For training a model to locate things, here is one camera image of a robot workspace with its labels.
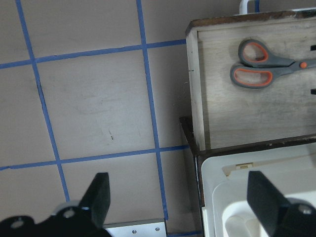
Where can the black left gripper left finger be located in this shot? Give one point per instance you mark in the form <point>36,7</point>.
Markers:
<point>96,201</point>

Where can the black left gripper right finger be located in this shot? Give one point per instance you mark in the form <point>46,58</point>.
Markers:
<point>267,203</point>

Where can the wooden drawer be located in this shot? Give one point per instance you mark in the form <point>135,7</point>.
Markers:
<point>225,114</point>

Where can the orange grey scissors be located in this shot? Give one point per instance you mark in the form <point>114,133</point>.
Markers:
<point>260,67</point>

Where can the white plastic storage bin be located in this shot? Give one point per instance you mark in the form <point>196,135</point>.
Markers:
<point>259,192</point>

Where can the dark wooden cabinet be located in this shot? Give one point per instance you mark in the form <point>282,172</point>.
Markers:
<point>192,153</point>

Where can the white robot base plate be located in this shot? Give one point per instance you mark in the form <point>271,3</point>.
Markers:
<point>143,228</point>

